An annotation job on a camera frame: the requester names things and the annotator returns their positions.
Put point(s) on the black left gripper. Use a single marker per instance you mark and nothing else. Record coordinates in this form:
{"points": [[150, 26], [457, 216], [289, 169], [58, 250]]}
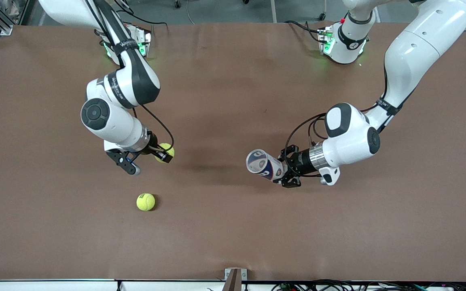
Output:
{"points": [[300, 161]]}

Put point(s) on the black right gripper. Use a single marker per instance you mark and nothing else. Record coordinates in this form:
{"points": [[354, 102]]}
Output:
{"points": [[152, 148]]}

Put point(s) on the yellow tennis ball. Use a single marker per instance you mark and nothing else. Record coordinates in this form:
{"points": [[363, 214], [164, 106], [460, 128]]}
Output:
{"points": [[166, 146], [145, 201]]}

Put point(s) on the clear tennis ball can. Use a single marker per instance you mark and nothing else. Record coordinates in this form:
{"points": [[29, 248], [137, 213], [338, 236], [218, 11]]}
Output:
{"points": [[263, 163]]}

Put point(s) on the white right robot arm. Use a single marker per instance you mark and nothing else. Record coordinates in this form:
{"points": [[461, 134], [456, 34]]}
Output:
{"points": [[107, 117]]}

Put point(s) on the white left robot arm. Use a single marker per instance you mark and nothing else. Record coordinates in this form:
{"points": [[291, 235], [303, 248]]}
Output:
{"points": [[350, 133]]}

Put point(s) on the brown table cover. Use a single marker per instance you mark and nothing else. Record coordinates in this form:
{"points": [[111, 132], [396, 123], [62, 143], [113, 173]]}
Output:
{"points": [[233, 81]]}

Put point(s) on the white stand leg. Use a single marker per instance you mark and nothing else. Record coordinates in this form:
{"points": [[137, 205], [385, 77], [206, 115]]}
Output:
{"points": [[274, 12]]}

